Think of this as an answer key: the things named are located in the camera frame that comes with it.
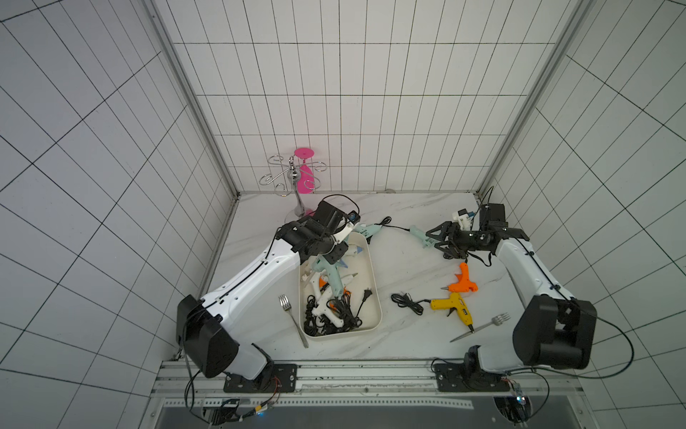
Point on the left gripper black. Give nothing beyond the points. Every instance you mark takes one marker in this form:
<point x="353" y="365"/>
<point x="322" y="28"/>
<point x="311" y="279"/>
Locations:
<point x="339" y="251"/>

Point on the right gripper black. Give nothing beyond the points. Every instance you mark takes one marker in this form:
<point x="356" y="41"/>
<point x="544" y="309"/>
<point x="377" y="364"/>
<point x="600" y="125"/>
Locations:
<point x="458" y="239"/>

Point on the mint green glue gun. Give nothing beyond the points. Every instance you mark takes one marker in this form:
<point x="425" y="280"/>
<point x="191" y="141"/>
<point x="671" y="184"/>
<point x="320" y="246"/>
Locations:
<point x="321" y="264"/>

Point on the small mint glue gun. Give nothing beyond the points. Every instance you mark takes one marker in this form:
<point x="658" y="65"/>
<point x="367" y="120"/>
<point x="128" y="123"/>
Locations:
<point x="368" y="230"/>

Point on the cream plastic storage box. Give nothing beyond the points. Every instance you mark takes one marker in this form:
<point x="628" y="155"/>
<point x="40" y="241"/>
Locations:
<point x="359" y="307"/>

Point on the white glue gun orange trigger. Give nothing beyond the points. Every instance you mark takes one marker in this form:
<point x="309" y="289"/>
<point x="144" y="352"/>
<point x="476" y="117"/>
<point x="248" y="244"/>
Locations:
<point x="321" y="309"/>

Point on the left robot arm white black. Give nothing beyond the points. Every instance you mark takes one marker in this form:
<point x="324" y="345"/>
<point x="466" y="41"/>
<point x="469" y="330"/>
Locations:
<point x="203" y="325"/>

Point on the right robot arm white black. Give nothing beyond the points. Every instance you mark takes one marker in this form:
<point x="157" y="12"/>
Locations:
<point x="556" y="330"/>

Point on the yellow glue gun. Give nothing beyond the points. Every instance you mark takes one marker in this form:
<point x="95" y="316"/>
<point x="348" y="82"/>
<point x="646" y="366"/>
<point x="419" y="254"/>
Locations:
<point x="455" y="303"/>

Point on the pink wine glass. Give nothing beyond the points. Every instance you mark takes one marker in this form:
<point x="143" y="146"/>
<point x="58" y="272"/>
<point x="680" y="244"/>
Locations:
<point x="304" y="181"/>

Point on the silver fork left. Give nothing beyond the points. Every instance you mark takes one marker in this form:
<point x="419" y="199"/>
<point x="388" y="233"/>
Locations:
<point x="286" y="306"/>

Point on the silver fork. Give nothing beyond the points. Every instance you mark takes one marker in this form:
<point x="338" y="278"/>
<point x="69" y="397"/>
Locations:
<point x="286" y="306"/>
<point x="495" y="321"/>

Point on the chrome cup holder stand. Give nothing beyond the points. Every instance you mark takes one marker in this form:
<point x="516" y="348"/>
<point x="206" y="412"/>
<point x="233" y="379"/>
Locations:
<point x="283" y="181"/>

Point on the silver fork right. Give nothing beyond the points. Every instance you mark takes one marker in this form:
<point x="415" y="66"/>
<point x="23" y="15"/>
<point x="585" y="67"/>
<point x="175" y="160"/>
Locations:
<point x="495" y="321"/>

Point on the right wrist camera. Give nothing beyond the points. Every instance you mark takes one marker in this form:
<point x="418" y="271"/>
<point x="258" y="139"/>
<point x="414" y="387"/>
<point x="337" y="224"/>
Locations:
<point x="464" y="218"/>

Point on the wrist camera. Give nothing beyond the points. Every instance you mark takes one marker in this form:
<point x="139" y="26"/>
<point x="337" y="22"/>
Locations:
<point x="464" y="218"/>
<point x="352" y="220"/>

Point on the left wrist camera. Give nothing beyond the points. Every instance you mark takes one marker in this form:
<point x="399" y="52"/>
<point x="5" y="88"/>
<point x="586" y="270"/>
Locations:
<point x="352" y="220"/>

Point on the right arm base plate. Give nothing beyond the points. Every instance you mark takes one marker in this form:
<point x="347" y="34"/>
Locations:
<point x="471" y="378"/>

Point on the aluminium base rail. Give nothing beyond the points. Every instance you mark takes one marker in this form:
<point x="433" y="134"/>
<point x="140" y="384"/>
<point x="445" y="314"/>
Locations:
<point x="324" y="383"/>

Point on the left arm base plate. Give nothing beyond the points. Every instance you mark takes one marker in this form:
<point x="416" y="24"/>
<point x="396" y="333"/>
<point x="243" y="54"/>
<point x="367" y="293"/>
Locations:
<point x="275" y="377"/>

